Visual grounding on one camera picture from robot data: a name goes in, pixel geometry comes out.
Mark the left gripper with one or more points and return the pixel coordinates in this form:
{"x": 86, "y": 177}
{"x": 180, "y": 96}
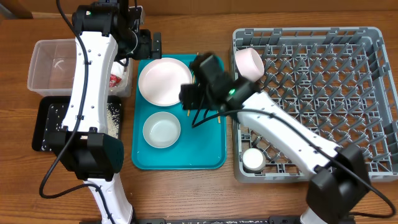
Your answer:
{"x": 145, "y": 51}

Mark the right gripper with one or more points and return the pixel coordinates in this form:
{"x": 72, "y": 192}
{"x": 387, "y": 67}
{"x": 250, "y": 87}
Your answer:
{"x": 186, "y": 99}

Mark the large white plate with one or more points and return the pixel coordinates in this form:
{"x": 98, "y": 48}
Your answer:
{"x": 160, "y": 81}

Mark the white napkin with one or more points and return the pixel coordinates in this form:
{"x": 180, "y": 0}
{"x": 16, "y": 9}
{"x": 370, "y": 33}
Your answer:
{"x": 118, "y": 68}

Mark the red snack wrapper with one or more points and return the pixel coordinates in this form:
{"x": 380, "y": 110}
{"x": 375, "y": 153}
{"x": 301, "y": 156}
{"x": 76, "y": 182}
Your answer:
{"x": 114, "y": 81}

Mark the grey bowl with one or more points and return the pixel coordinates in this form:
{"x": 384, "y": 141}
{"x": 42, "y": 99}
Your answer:
{"x": 161, "y": 130}

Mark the white cup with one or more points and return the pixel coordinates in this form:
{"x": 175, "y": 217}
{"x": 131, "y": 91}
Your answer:
{"x": 253, "y": 160}

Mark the cooked white rice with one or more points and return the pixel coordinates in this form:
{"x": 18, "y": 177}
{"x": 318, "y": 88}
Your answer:
{"x": 56, "y": 113}

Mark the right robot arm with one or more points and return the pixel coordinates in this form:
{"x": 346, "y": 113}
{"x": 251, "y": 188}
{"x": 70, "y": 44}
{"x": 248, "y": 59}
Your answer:
{"x": 337, "y": 176}

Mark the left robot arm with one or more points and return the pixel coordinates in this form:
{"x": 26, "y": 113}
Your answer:
{"x": 106, "y": 32}

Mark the clear plastic waste bin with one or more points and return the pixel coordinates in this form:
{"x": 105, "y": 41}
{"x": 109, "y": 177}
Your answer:
{"x": 61, "y": 67}

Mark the black waste tray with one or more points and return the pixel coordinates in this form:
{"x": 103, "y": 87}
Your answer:
{"x": 48, "y": 100}

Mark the grey dishwasher rack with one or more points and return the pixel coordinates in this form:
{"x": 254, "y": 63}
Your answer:
{"x": 336, "y": 81}

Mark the teal serving tray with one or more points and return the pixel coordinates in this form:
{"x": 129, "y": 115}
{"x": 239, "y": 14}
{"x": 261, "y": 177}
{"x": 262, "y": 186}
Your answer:
{"x": 203, "y": 147}

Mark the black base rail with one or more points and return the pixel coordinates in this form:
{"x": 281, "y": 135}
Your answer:
{"x": 271, "y": 220}

